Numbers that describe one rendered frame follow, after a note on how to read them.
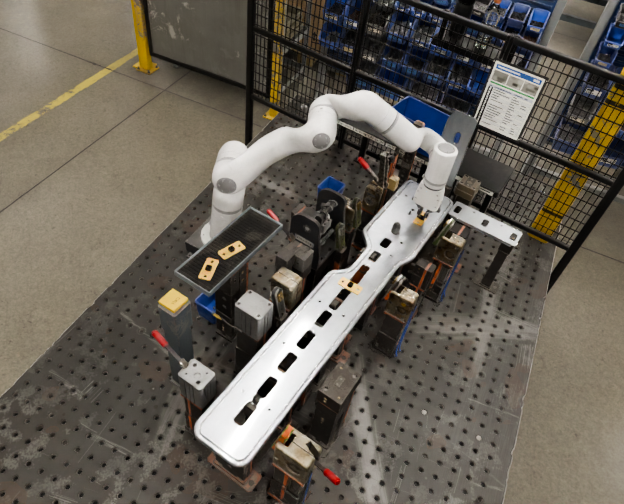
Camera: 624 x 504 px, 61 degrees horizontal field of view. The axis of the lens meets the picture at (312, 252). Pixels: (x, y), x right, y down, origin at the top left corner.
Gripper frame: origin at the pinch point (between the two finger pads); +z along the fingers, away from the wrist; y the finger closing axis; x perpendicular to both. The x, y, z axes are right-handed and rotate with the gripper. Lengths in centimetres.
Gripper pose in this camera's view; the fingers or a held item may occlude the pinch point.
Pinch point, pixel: (423, 213)
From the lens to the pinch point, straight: 213.7
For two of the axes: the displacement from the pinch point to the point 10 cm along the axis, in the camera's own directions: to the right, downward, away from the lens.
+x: 5.5, -5.8, 6.0
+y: 8.3, 4.7, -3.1
